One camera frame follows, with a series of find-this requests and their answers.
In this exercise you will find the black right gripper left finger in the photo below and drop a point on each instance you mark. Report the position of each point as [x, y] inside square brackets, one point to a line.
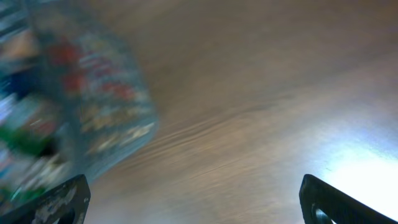
[65, 203]

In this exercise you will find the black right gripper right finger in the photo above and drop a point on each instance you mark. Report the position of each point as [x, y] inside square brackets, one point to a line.
[322, 203]

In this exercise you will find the grey plastic basket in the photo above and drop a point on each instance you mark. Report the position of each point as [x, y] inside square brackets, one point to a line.
[72, 99]

